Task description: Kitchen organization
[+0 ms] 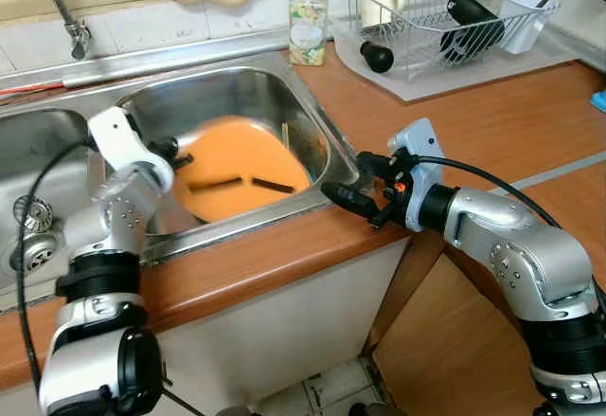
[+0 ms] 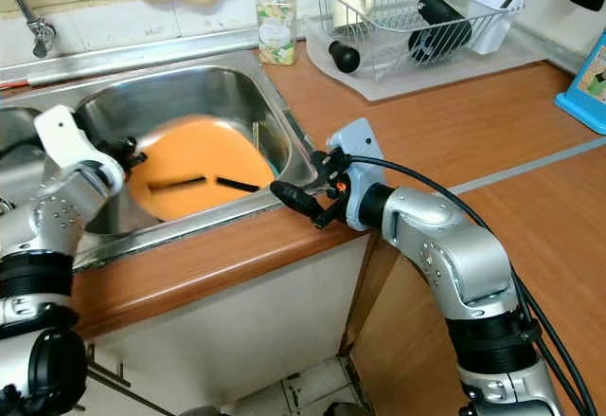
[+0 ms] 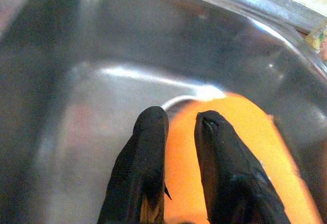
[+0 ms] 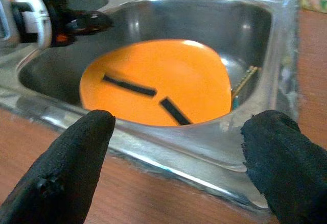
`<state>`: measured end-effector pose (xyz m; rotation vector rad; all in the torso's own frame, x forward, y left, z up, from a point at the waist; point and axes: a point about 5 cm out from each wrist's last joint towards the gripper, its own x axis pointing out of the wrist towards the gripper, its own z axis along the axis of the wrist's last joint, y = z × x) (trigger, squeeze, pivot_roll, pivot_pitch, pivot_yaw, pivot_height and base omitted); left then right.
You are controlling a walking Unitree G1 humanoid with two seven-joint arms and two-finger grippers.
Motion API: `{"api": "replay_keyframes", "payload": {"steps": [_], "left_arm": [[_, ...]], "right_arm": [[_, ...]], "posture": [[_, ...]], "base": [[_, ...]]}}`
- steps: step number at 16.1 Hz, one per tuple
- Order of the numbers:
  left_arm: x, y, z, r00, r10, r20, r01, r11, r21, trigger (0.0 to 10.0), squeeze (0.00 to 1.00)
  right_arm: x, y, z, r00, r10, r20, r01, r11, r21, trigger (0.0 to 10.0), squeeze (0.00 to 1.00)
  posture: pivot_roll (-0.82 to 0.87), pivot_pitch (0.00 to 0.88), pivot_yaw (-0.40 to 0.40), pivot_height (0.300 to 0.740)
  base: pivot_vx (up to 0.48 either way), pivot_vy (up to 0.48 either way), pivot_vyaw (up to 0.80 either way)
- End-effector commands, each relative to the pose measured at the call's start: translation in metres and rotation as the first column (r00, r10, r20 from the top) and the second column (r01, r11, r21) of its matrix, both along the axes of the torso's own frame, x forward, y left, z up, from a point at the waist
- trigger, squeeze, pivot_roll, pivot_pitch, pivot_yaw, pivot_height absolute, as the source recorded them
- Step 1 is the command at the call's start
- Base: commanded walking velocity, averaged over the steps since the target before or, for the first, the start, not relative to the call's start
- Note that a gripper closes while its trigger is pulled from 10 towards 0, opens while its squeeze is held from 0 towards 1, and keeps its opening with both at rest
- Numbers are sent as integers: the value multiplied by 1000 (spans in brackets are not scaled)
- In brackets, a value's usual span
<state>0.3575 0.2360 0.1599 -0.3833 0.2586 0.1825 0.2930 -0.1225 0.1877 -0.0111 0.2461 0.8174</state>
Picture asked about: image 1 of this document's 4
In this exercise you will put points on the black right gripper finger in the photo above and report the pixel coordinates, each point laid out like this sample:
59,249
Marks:
376,163
352,200

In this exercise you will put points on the orange plate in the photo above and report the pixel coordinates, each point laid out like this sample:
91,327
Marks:
237,160

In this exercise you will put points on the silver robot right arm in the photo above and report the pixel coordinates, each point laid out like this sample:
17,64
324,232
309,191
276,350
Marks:
530,255

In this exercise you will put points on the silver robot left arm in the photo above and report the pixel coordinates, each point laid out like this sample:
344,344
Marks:
95,236

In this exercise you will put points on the stainless steel kitchen sink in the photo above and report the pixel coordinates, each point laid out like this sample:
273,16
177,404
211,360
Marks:
218,94

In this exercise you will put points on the chrome sink faucet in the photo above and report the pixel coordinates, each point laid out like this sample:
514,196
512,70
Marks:
78,37

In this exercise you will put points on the clear soap pump bottle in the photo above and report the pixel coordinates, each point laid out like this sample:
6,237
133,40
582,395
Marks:
308,32

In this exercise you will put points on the white cabinet front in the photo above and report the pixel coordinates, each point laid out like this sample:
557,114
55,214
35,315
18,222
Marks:
284,340

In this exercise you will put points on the cream ceramic mug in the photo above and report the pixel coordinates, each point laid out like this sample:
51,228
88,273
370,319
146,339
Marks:
383,4

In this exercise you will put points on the grey drying mat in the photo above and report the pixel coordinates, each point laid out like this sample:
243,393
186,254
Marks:
511,77

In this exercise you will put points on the brown wooden cabinet panel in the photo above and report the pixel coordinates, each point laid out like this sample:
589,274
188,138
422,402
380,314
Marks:
454,350

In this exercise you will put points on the black bottle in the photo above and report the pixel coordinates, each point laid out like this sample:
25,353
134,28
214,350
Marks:
471,13

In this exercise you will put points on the white plastic utensil holder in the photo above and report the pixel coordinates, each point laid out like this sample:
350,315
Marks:
524,23

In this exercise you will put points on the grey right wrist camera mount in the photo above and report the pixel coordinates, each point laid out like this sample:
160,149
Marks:
421,141

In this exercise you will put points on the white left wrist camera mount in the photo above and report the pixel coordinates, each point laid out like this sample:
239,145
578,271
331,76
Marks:
114,136

